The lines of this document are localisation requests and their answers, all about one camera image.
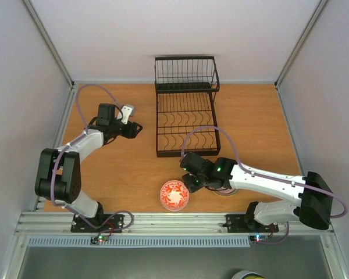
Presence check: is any orange floral patterned bowl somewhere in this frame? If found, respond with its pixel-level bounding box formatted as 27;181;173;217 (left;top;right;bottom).
159;180;190;212

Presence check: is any black wire dish rack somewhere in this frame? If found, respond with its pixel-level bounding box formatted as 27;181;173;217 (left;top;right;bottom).
154;55;221;158

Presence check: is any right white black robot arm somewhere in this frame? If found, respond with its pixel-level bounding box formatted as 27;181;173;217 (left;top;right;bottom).
180;153;333;231

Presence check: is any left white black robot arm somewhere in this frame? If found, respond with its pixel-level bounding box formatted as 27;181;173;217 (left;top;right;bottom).
34;103;143;231

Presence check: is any red dotted upturned bowl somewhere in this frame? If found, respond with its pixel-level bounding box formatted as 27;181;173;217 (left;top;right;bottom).
213;187;236;196

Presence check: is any right small circuit board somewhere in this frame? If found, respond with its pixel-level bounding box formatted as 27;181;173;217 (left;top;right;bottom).
250;234;269;243

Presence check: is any small circuit board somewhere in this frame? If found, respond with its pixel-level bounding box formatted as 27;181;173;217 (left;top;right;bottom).
250;234;269;243
90;235;109;245

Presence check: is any left small circuit board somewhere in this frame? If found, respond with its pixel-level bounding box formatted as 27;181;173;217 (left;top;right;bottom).
90;235;109;245

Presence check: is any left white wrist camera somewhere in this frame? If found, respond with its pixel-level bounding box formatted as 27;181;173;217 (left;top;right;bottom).
117;104;136;124

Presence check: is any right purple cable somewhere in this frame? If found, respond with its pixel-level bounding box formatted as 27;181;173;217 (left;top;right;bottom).
180;126;348;245

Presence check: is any purple cable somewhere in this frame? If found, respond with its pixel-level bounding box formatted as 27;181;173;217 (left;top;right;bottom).
180;126;348;245
51;83;134;233

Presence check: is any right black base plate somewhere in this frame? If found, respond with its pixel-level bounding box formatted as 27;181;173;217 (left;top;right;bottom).
222;214;279;233

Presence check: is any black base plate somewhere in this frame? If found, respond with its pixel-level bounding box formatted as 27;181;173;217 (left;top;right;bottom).
222;214;279;233
70;214;124;233

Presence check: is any grey slotted cable duct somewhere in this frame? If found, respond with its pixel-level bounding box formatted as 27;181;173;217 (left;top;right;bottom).
28;235;250;249

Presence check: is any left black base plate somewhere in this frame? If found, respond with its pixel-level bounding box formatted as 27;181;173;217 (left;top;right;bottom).
70;214;124;233

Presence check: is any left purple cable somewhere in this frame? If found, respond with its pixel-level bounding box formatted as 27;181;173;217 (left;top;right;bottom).
51;83;134;233

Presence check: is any aluminium frame rail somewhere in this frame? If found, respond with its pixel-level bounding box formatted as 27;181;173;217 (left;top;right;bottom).
15;211;335;235

